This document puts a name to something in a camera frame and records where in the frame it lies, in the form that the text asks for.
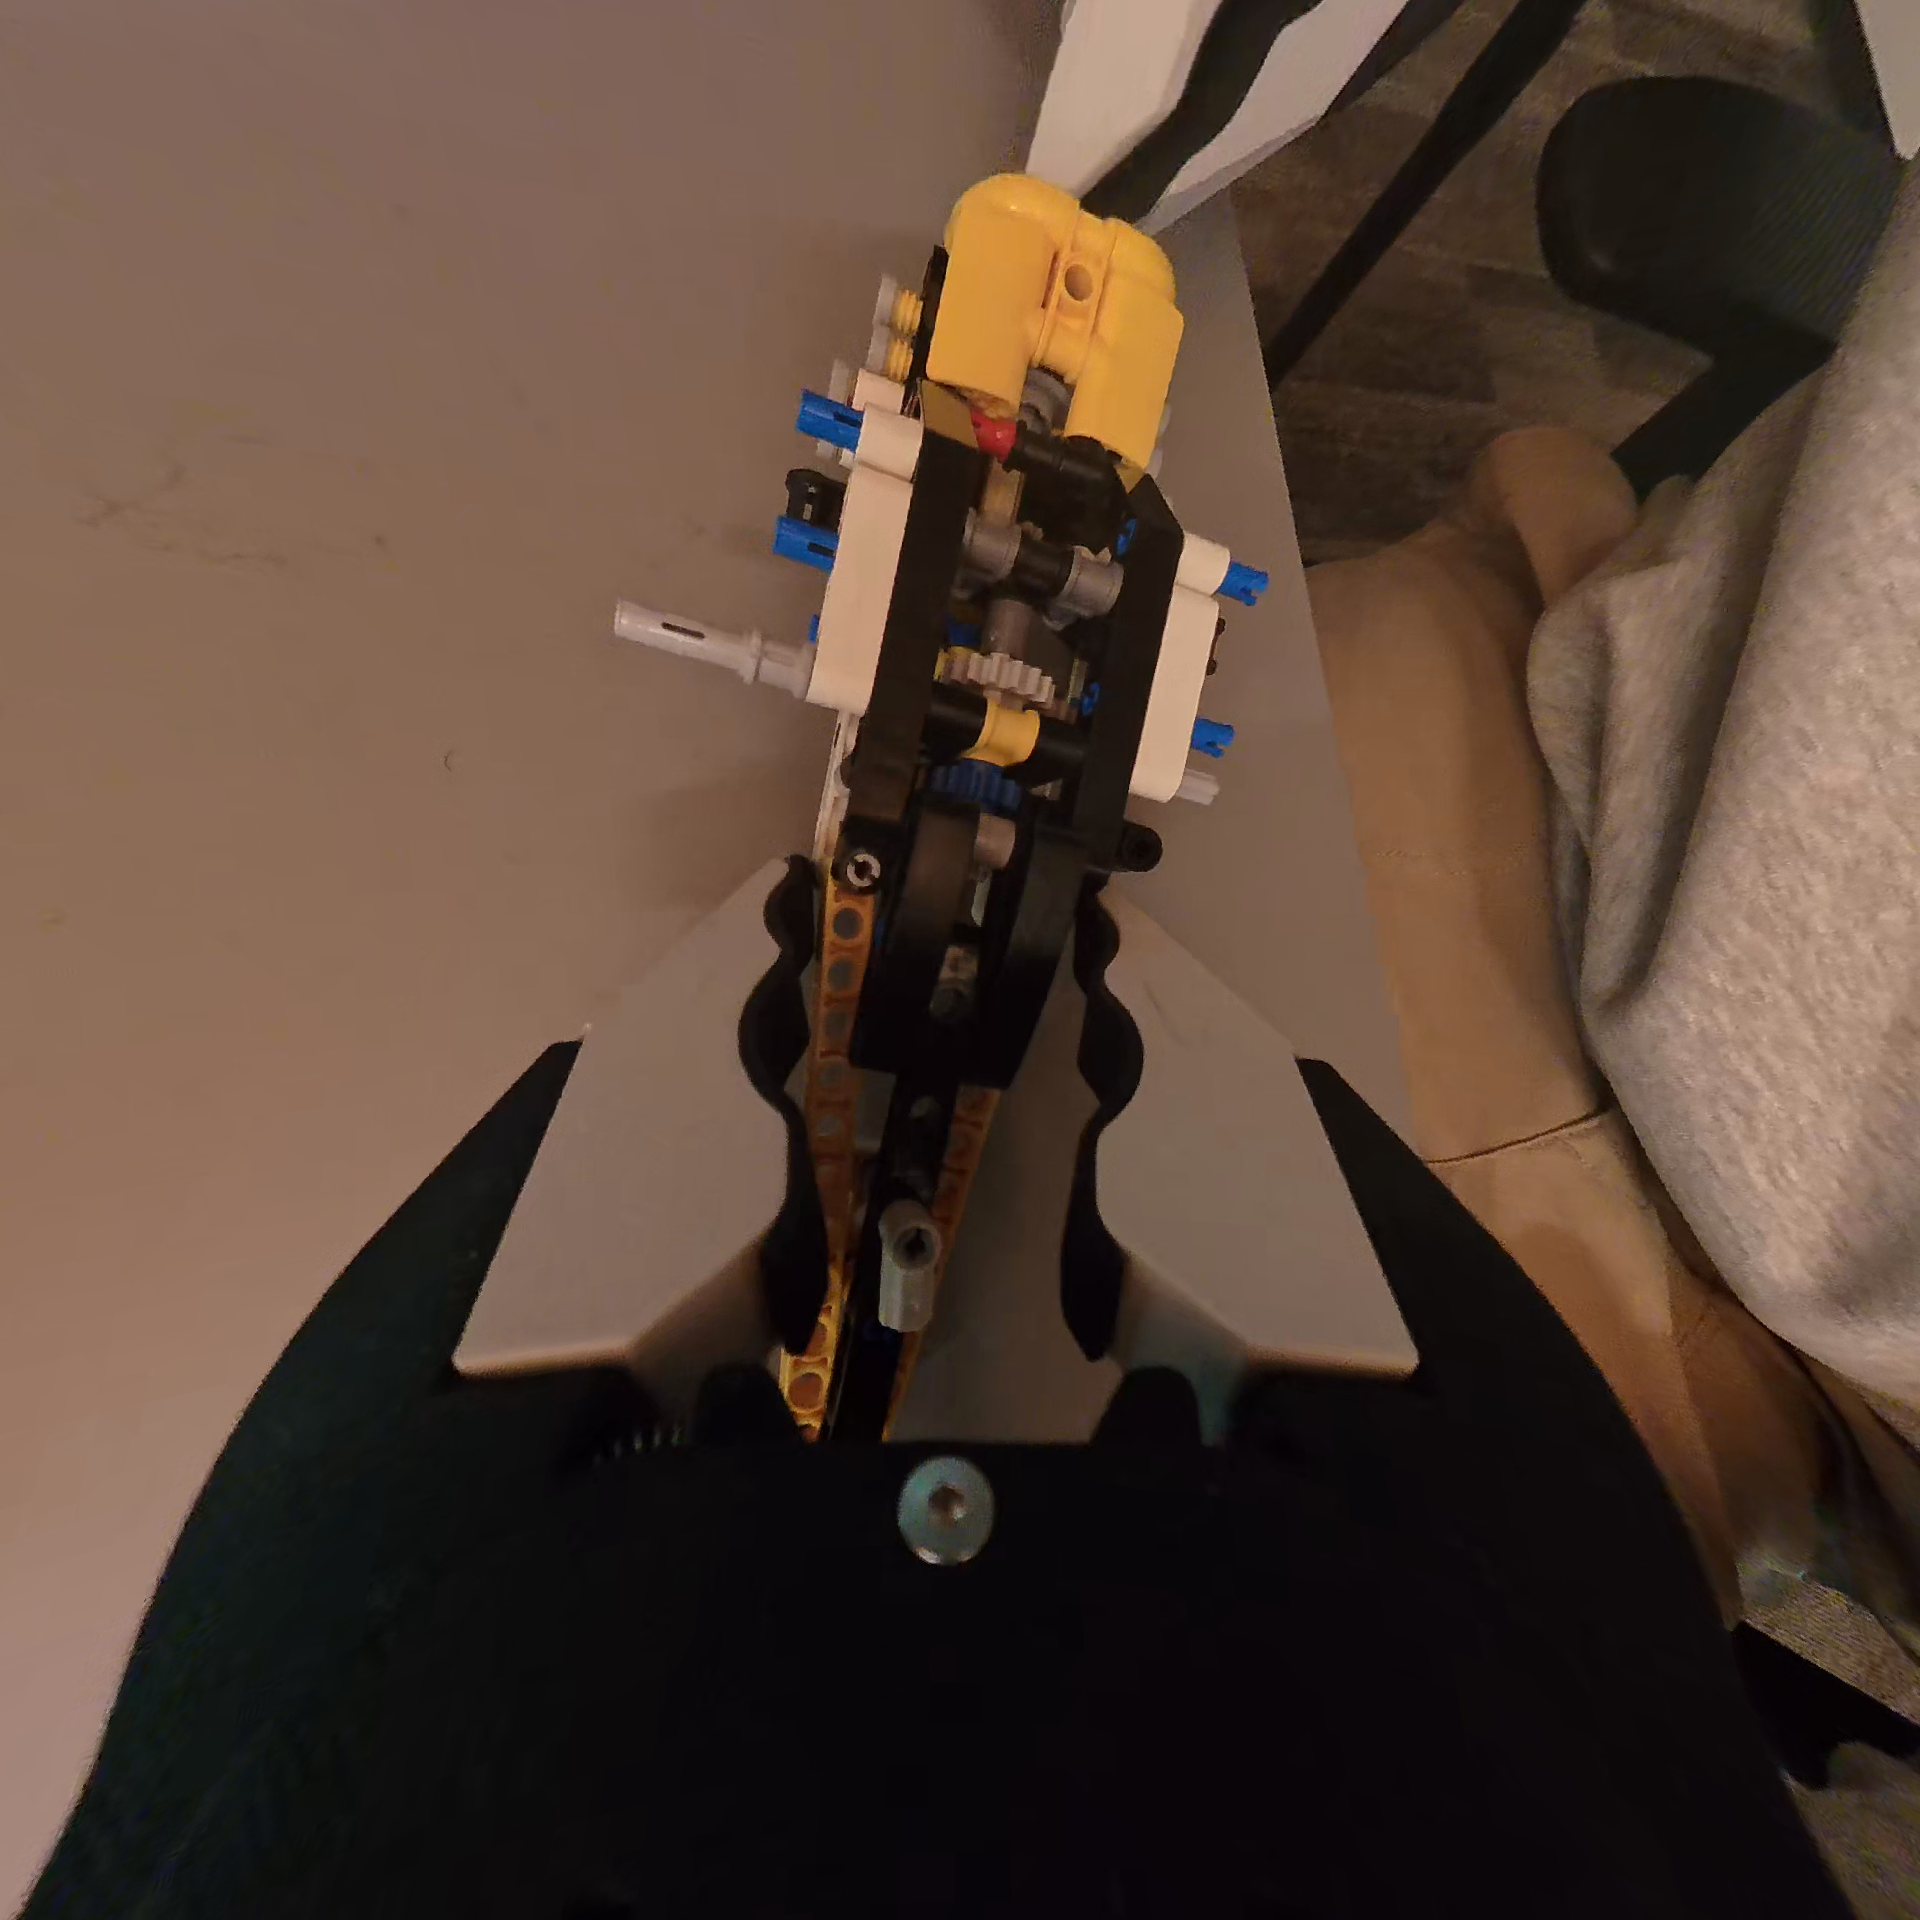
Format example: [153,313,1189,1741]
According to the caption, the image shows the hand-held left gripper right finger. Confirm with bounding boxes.
[1057,899,1422,1375]

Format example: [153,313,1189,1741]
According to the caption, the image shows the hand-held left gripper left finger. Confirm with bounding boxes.
[458,856,832,1373]

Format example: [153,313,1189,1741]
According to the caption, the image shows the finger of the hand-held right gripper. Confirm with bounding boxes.
[1119,0,1409,230]
[1025,0,1259,213]

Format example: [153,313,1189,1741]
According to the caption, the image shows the black and yellow lego model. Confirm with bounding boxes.
[616,171,1275,1443]

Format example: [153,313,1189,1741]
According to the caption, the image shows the black office chair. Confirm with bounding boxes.
[1264,0,1910,505]

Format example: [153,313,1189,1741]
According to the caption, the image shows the person's grey sweatshirt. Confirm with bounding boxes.
[1525,197,1920,1420]

